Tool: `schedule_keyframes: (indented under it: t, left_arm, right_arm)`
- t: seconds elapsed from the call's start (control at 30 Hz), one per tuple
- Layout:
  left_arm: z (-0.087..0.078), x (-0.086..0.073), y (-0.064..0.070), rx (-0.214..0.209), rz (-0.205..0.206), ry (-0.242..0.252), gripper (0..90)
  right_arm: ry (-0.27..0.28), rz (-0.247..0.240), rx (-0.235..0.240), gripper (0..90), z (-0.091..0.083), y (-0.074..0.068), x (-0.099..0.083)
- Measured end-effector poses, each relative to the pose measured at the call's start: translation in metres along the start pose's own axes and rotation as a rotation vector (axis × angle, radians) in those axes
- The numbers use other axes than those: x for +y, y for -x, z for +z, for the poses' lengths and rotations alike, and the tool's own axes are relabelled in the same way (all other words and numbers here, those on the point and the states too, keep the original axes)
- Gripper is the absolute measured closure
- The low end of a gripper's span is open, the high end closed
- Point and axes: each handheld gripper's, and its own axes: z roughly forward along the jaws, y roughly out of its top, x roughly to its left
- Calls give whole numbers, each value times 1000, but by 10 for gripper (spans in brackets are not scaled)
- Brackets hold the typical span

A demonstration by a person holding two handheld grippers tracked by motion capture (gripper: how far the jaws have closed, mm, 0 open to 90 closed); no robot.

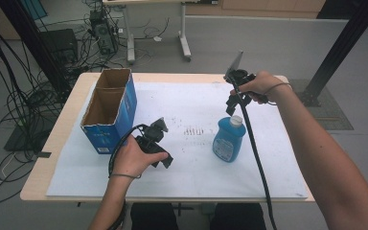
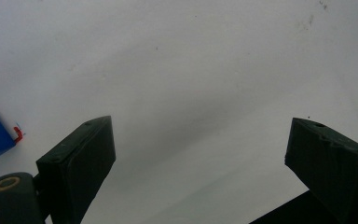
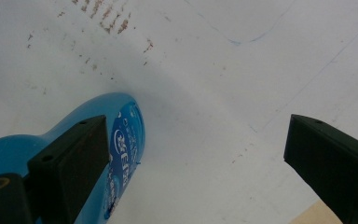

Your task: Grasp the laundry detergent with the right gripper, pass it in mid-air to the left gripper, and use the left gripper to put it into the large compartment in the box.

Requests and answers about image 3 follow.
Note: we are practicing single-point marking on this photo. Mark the blue bottle with white cap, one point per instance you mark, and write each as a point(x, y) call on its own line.
point(9, 152)

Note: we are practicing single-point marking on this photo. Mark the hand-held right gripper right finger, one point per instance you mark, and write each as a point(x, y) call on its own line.
point(332, 155)

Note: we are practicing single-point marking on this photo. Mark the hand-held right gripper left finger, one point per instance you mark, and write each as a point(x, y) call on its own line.
point(71, 161)

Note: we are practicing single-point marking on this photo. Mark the white paper mat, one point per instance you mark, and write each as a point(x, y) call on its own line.
point(230, 93)

